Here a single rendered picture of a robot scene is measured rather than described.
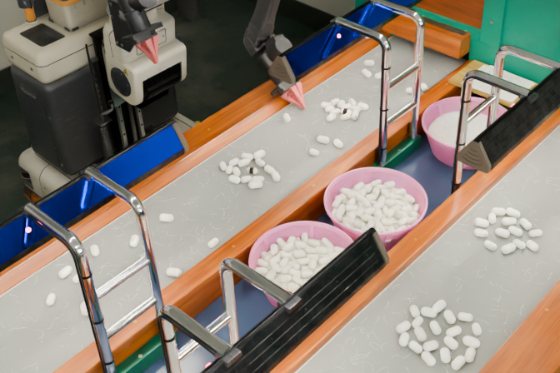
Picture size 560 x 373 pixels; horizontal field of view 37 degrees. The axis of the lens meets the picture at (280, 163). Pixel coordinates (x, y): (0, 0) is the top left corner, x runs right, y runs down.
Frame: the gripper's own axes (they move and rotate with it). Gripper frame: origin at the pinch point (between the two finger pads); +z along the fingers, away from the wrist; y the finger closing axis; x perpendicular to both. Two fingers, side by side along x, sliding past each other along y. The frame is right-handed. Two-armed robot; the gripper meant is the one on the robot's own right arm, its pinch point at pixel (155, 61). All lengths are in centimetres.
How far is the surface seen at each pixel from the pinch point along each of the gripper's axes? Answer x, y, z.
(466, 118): -69, 34, 37
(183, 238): -22, -25, 40
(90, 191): -42, -51, 12
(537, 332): -96, 5, 75
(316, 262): -49, -9, 54
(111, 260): -15, -43, 36
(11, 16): 182, 43, -21
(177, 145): -41, -27, 13
